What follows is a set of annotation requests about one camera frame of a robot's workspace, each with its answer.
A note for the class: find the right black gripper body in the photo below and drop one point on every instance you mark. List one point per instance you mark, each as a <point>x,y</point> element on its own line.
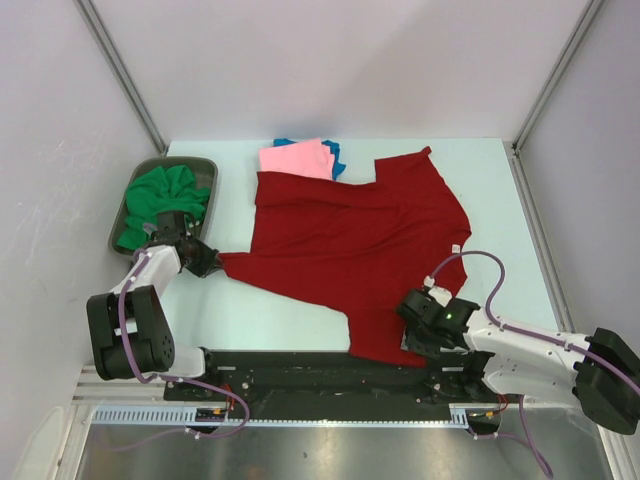
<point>420,331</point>

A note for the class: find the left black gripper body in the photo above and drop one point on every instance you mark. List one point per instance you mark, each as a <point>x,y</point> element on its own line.
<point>187,264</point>

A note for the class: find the grey plastic tray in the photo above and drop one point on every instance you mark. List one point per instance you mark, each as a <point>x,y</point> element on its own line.
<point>206,174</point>

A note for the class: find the red t shirt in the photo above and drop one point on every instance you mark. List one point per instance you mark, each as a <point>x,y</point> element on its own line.
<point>354,248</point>

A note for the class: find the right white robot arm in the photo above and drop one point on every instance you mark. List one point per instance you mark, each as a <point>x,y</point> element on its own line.
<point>597,374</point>

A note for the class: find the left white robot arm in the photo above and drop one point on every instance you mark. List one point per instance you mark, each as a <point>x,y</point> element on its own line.
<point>130,335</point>

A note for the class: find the green t shirt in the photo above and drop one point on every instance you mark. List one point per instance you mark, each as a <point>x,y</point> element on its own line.
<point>160,190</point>

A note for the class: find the pink folded t shirt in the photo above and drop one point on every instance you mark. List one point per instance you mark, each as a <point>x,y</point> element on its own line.
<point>300,160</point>

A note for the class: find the blue folded t shirt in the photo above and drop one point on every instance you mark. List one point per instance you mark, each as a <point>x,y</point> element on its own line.
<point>337,160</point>

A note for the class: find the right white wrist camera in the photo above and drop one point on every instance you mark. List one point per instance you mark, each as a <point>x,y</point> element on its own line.
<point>440,295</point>

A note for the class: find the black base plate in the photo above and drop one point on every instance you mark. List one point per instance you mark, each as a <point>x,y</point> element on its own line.
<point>312,387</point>

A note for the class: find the right aluminium side rail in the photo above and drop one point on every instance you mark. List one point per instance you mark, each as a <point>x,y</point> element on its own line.
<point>541,245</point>

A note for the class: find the left aluminium frame post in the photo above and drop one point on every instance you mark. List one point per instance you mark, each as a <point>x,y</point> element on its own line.
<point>107,46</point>

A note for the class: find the aluminium frame post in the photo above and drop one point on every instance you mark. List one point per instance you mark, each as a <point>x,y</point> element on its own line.
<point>107,46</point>
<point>576,39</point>

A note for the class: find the right aluminium frame post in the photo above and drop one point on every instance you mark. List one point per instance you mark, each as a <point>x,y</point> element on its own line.
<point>576,39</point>

